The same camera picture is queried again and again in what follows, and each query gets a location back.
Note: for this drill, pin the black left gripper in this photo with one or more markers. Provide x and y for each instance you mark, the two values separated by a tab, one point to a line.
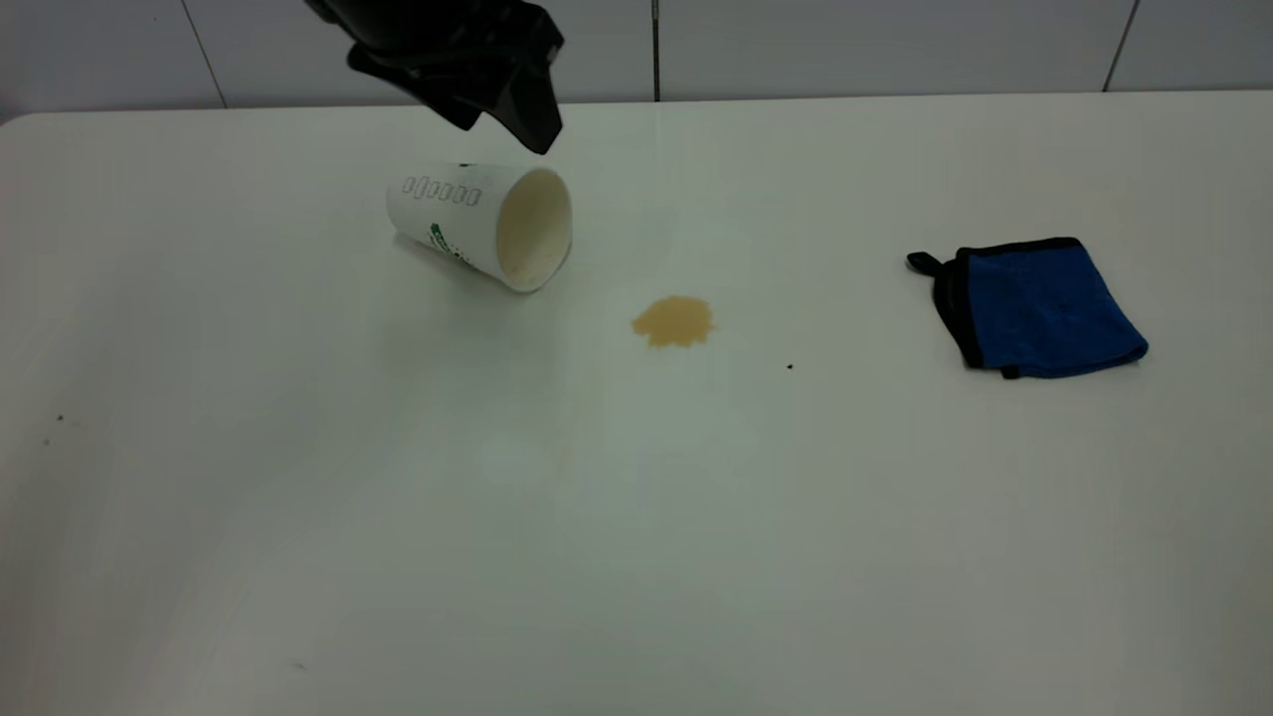
438	30

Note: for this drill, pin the white paper coffee cup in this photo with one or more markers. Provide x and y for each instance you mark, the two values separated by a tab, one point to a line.
453	217

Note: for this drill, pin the blue cloth with black trim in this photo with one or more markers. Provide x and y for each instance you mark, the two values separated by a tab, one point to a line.
1044	308

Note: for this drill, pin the brown spilled coffee puddle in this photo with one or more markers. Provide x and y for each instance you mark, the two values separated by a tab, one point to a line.
676	322

